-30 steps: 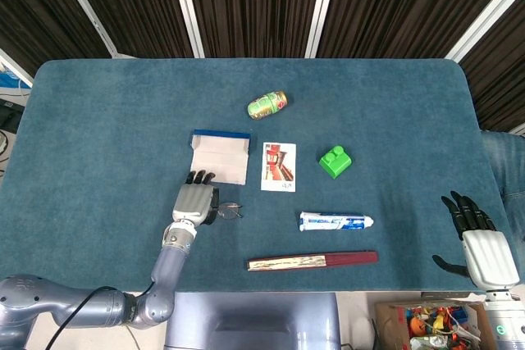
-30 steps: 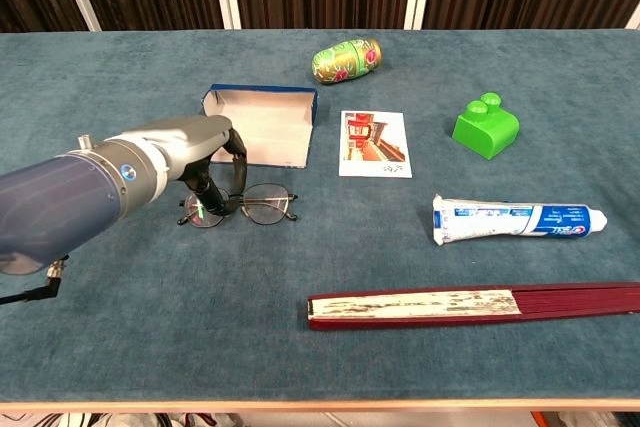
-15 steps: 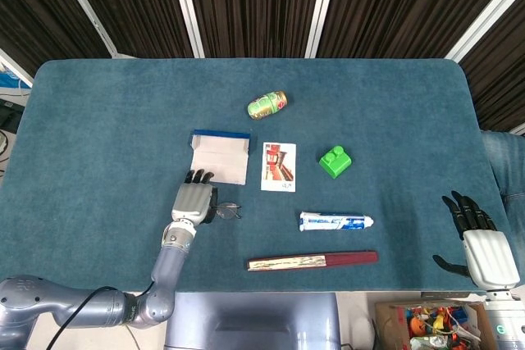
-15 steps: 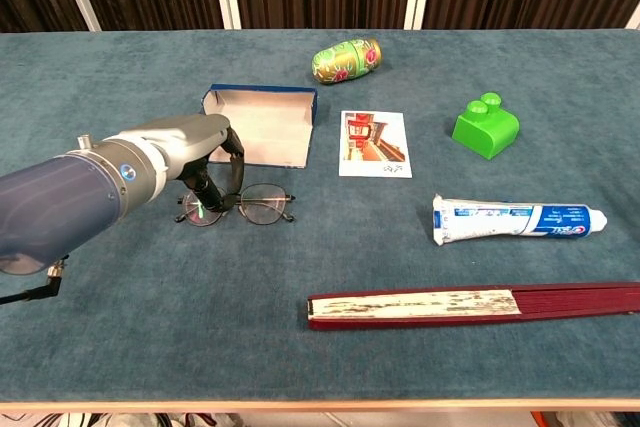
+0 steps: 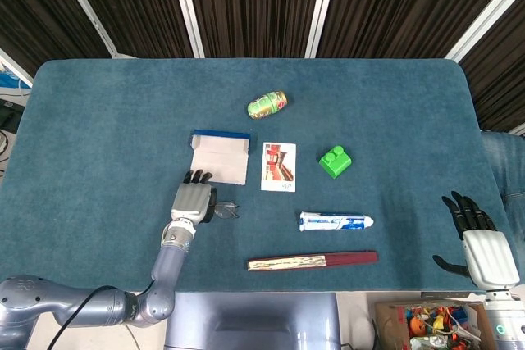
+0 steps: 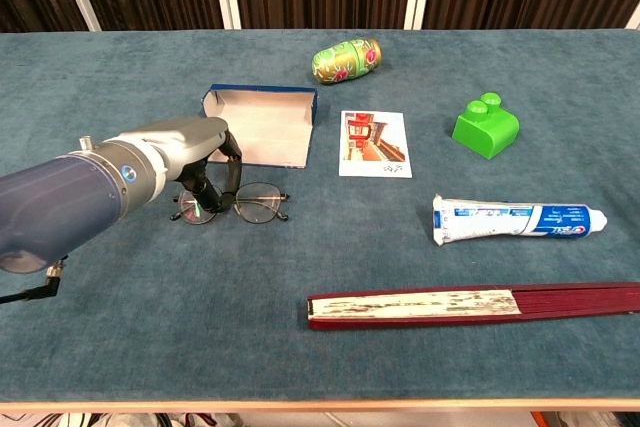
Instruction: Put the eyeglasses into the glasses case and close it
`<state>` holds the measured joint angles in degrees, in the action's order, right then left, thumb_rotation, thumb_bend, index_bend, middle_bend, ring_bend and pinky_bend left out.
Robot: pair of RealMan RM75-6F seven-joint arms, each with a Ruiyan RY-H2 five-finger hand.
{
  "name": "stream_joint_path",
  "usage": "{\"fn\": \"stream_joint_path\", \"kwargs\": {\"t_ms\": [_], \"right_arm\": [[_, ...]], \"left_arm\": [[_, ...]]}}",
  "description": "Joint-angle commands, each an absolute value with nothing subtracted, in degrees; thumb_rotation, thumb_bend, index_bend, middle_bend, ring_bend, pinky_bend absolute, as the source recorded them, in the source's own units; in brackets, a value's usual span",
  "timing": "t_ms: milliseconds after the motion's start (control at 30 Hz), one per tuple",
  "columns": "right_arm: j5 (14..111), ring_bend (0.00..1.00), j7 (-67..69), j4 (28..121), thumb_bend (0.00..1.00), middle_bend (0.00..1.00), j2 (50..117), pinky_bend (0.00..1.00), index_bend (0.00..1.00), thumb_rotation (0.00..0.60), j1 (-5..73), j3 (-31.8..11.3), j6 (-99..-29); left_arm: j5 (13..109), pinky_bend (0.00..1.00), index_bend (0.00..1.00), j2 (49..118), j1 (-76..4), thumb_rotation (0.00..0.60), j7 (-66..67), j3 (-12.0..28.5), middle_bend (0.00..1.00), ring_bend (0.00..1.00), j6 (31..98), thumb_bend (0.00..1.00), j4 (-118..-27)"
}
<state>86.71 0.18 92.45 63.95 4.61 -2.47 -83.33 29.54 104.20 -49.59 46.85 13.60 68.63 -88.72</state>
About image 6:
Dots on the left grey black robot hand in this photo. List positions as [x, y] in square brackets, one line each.
[192, 139]

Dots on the blue glasses case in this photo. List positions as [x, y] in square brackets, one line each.
[270, 132]

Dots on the thin black metal eyeglasses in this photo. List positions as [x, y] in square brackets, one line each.
[260, 202]

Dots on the left blue grey robot arm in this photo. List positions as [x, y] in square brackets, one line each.
[60, 202]

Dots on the green gold floral nesting doll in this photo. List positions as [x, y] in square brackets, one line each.
[345, 62]

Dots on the white bordered photo card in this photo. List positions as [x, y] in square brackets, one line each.
[372, 144]

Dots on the teal felt table cloth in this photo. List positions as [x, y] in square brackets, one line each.
[175, 322]

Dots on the dark red folding fan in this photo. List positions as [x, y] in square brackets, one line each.
[425, 304]

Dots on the green toy building block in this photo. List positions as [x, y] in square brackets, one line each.
[487, 134]

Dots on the white blue toothpaste tube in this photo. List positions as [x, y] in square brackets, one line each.
[500, 219]

